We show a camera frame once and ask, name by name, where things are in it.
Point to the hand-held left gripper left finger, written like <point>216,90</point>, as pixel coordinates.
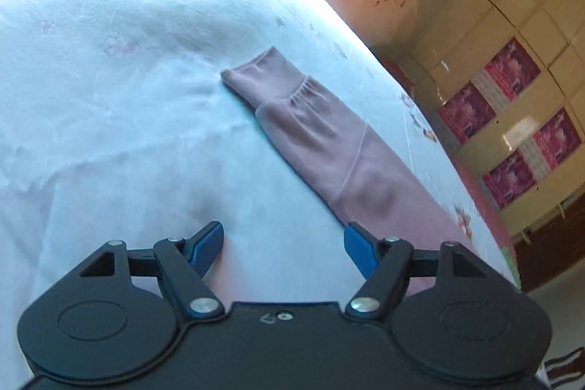
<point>209,246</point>

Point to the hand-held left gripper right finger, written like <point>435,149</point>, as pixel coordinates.
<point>361,249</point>

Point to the pink knit sweater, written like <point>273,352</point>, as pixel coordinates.
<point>320,129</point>

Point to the floral bed blanket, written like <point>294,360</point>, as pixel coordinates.
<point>114,120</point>

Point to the dark brown wooden door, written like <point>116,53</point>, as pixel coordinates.
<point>553,248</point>

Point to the cream wardrobe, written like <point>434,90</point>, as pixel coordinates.
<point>525,6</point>

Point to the pink wall poster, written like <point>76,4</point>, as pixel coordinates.
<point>466,112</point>
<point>555,139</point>
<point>509,179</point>
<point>512,68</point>

